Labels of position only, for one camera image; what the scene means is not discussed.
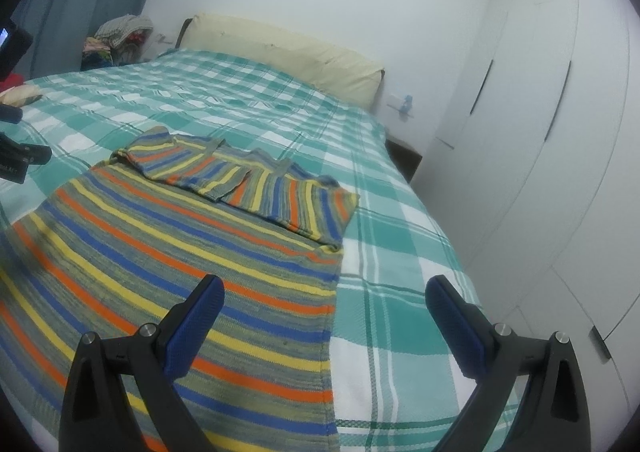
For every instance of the striped knit sweater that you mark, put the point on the striped knit sweater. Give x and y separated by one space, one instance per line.
175 242

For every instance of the pile of clothes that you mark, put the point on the pile of clothes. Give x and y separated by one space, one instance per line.
117 34

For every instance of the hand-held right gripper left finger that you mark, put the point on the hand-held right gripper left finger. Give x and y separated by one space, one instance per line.
195 322

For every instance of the cream headboard cushion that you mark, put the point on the cream headboard cushion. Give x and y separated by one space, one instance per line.
280 52

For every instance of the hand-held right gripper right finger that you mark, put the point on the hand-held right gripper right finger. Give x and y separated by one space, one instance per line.
452 322

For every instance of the white wall outlet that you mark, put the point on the white wall outlet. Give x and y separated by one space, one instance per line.
165 39

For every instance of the red and cream cushion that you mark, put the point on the red and cream cushion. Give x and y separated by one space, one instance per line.
20 94

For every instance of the green checked bedspread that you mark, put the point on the green checked bedspread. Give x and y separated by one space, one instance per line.
400 242

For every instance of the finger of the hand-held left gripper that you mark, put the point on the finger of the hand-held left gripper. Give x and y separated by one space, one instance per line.
10 113
30 152

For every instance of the red cloth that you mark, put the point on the red cloth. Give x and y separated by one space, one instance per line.
11 82

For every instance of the dark wooden nightstand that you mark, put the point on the dark wooden nightstand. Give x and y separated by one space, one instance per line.
405 157

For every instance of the wall socket with blue plug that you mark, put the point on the wall socket with blue plug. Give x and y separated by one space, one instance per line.
404 104

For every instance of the white wardrobe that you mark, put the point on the white wardrobe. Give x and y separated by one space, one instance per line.
550 182

